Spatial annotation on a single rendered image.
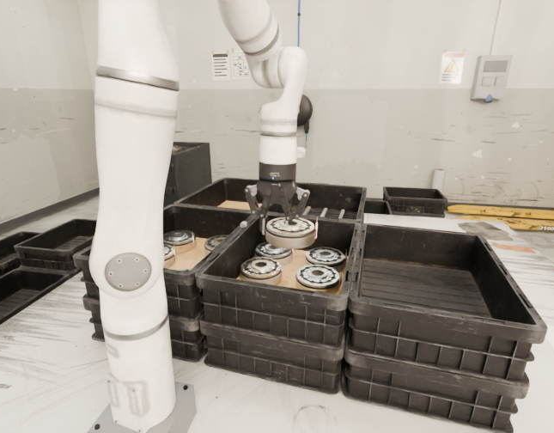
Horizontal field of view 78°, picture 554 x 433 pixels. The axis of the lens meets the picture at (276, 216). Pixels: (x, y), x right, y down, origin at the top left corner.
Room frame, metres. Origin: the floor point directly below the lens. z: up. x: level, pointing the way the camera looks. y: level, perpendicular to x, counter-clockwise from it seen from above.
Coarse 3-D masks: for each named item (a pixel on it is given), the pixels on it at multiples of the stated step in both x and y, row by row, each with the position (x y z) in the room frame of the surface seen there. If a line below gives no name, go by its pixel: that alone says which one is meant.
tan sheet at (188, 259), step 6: (198, 240) 0.99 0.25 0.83; (204, 240) 0.99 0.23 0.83; (198, 246) 0.95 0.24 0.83; (186, 252) 0.91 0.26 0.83; (192, 252) 0.91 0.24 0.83; (198, 252) 0.91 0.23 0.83; (180, 258) 0.87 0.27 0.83; (186, 258) 0.87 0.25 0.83; (192, 258) 0.87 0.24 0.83; (198, 258) 0.87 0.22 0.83; (174, 264) 0.83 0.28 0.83; (180, 264) 0.83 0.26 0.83; (186, 264) 0.83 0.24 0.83; (192, 264) 0.83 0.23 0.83
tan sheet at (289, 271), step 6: (294, 252) 0.91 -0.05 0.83; (300, 252) 0.91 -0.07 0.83; (306, 252) 0.91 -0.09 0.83; (294, 258) 0.87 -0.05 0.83; (300, 258) 0.87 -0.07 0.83; (288, 264) 0.83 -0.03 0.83; (294, 264) 0.83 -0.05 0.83; (300, 264) 0.83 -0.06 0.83; (288, 270) 0.80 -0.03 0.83; (294, 270) 0.80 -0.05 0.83; (288, 276) 0.77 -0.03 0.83; (294, 276) 0.77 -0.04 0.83; (342, 276) 0.77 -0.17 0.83; (282, 282) 0.74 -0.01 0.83; (288, 282) 0.74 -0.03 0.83; (294, 282) 0.74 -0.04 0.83; (342, 282) 0.74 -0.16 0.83; (336, 294) 0.68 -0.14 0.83
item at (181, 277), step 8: (168, 208) 1.02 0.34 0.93; (184, 208) 1.03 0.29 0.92; (192, 208) 1.02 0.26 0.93; (200, 208) 1.01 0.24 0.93; (208, 208) 1.01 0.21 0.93; (232, 232) 0.81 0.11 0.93; (224, 240) 0.76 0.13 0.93; (88, 248) 0.72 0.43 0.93; (216, 248) 0.72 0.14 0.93; (80, 256) 0.68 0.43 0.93; (208, 256) 0.68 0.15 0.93; (80, 264) 0.67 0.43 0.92; (88, 264) 0.66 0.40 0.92; (200, 264) 0.64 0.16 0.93; (168, 272) 0.60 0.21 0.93; (176, 272) 0.60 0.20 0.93; (184, 272) 0.60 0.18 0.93; (192, 272) 0.60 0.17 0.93; (168, 280) 0.60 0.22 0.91; (176, 280) 0.60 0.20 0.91; (184, 280) 0.59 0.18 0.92; (192, 280) 0.60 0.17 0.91
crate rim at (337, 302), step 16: (352, 224) 0.88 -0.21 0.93; (352, 240) 0.76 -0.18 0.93; (352, 256) 0.68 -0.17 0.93; (352, 272) 0.61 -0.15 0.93; (208, 288) 0.58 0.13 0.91; (224, 288) 0.57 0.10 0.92; (240, 288) 0.56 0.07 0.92; (256, 288) 0.55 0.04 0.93; (272, 288) 0.55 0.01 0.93; (288, 288) 0.55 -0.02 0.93; (304, 304) 0.53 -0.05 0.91; (320, 304) 0.52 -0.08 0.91; (336, 304) 0.51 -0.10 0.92
